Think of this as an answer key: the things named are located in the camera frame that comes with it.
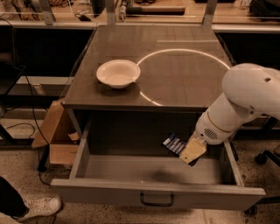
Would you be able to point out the grey open top drawer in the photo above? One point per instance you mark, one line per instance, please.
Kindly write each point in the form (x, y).
(120, 156)

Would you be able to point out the background workbench with clutter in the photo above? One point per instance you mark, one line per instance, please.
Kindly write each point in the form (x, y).
(88, 13)

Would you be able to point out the white ceramic bowl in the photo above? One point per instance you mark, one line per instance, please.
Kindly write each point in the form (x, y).
(118, 73)

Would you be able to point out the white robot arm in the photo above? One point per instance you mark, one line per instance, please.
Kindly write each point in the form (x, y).
(248, 91)

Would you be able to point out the black trouser leg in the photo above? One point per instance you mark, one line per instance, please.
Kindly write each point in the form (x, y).
(11, 202)

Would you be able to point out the brown cardboard box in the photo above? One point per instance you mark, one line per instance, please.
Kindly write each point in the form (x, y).
(57, 131)

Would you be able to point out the black drawer handle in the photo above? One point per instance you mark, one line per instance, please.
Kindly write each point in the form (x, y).
(157, 200)

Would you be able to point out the white sneaker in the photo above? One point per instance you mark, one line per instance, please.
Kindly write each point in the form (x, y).
(43, 207)

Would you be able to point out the grey cabinet with glossy top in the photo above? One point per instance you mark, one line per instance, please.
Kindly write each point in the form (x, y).
(181, 70)

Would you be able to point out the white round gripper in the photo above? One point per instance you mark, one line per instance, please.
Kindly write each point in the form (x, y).
(206, 129)

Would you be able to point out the blue rxbar wrapper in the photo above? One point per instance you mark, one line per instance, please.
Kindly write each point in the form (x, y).
(175, 146)

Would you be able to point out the black office chair base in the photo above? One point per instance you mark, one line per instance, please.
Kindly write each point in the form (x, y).
(261, 159)

